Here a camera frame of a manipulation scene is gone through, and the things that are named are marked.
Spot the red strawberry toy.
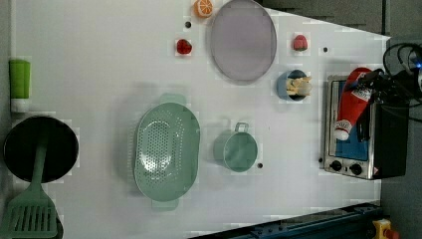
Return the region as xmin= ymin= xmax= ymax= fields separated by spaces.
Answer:
xmin=176 ymin=39 xmax=192 ymax=55

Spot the red ketchup bottle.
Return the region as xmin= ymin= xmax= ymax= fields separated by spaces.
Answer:
xmin=333 ymin=68 xmax=372 ymax=140

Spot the black cylinder cup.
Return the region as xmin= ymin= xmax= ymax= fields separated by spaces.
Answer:
xmin=3 ymin=115 xmax=80 ymax=184

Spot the orange slice toy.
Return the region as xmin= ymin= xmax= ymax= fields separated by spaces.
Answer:
xmin=193 ymin=0 xmax=213 ymax=18

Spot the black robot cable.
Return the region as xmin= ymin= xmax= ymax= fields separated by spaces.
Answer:
xmin=382 ymin=42 xmax=422 ymax=123

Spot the yellow red emergency button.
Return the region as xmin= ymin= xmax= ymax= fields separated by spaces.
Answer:
xmin=372 ymin=219 xmax=400 ymax=239

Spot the yellow toy chicken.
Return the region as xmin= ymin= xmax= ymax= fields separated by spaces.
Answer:
xmin=286 ymin=77 xmax=313 ymax=97

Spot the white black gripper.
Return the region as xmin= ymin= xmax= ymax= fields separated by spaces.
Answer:
xmin=359 ymin=68 xmax=421 ymax=108

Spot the green slotted spatula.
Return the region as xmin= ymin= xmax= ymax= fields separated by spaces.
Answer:
xmin=1 ymin=133 xmax=58 ymax=239

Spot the blue bowl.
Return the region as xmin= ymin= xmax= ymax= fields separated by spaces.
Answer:
xmin=276 ymin=70 xmax=309 ymax=102

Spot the pink strawberry toy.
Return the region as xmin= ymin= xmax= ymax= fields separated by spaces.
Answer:
xmin=293 ymin=35 xmax=308 ymax=52

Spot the blue metal frame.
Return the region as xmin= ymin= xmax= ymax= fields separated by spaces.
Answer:
xmin=189 ymin=203 xmax=384 ymax=239

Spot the green bottle white cap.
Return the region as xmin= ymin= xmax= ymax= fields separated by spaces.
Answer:
xmin=9 ymin=59 xmax=31 ymax=114

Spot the black toaster oven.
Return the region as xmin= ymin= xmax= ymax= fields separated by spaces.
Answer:
xmin=322 ymin=78 xmax=409 ymax=180

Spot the green strainer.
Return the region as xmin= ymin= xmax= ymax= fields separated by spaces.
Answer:
xmin=133 ymin=94 xmax=200 ymax=210

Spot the round purple plate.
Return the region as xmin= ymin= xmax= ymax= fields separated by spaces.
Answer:
xmin=210 ymin=0 xmax=277 ymax=82

